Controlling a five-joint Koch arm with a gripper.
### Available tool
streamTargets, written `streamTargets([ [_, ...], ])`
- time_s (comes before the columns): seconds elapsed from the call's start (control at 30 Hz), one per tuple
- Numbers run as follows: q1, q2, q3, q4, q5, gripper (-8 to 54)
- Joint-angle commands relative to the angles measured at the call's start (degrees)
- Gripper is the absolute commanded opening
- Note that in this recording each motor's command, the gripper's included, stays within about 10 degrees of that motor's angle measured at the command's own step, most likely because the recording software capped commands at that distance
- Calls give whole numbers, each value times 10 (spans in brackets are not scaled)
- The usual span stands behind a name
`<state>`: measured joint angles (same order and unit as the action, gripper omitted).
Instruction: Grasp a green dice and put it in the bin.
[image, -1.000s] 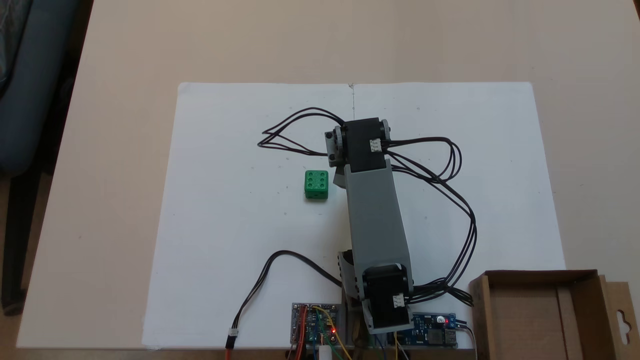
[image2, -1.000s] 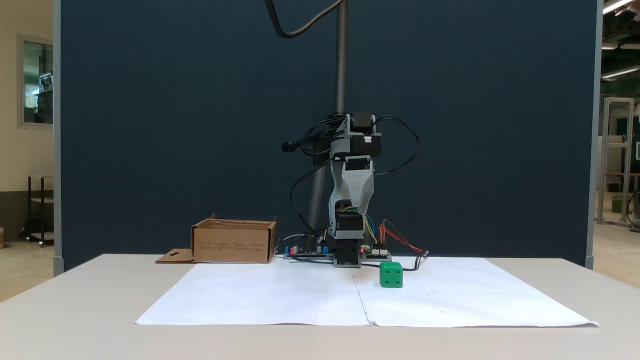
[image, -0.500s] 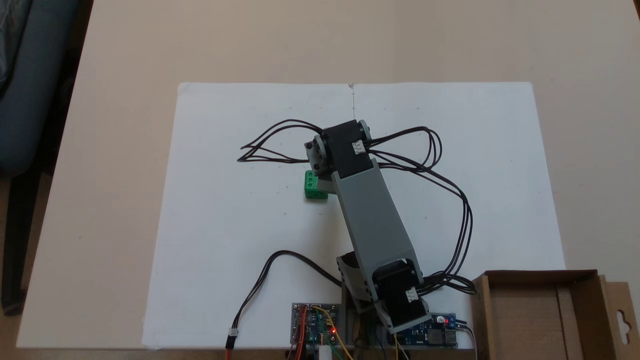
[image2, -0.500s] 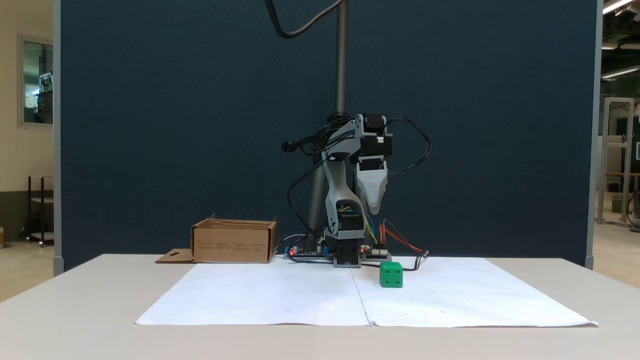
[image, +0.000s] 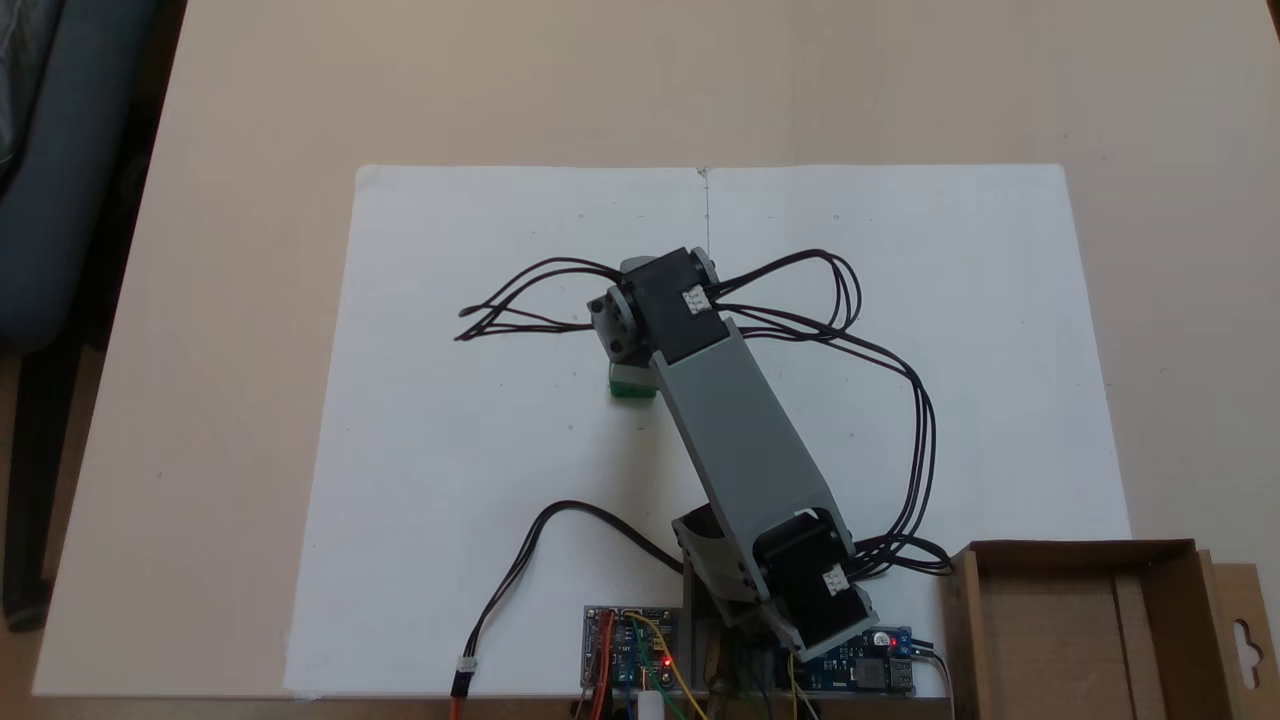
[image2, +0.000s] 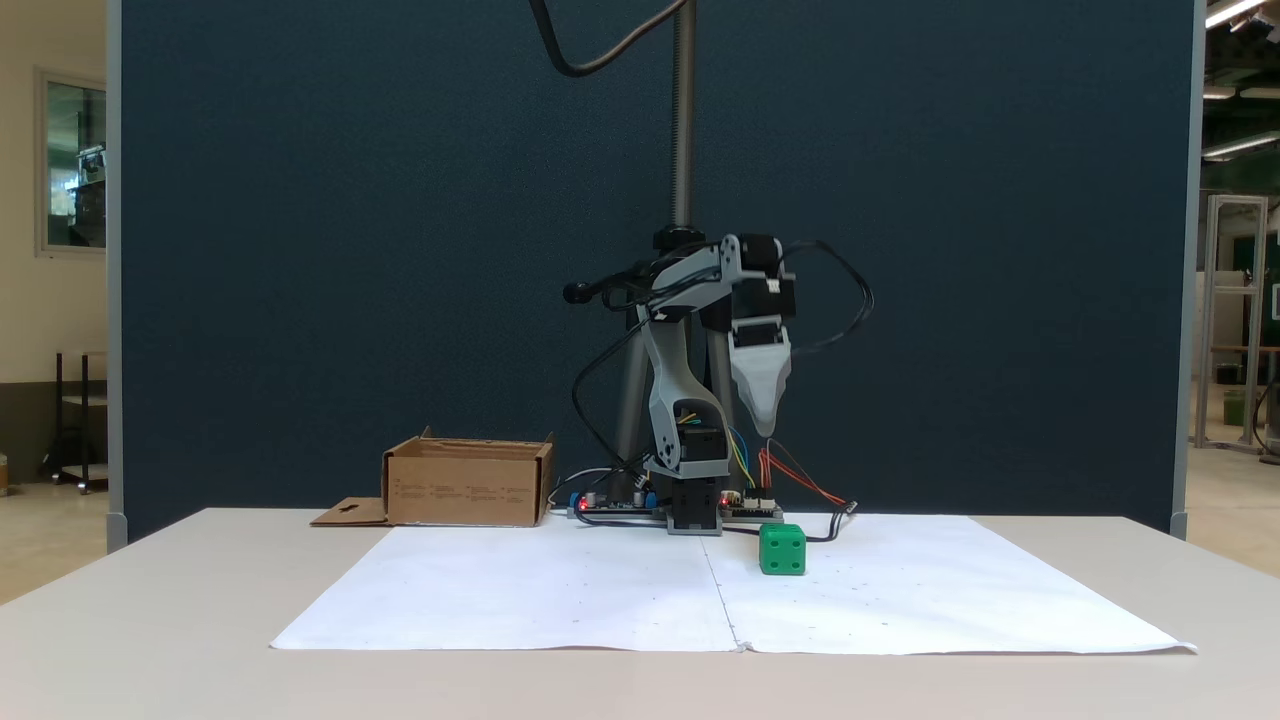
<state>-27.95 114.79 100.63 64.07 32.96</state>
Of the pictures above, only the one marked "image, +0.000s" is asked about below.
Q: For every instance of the dark blue chair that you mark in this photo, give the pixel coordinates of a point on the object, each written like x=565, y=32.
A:
x=60, y=200

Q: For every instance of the brown cardboard box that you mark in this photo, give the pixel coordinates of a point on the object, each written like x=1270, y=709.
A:
x=1060, y=640

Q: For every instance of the white paper sheet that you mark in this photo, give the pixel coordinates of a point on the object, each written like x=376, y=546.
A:
x=450, y=450
x=980, y=350

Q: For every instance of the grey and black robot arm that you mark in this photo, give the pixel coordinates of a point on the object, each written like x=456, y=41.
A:
x=740, y=430

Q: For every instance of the circuit board with red LED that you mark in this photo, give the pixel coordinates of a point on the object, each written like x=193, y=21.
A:
x=630, y=650

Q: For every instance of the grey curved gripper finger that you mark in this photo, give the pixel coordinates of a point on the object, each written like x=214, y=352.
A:
x=633, y=376

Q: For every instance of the blue circuit board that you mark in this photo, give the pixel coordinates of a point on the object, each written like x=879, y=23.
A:
x=860, y=668

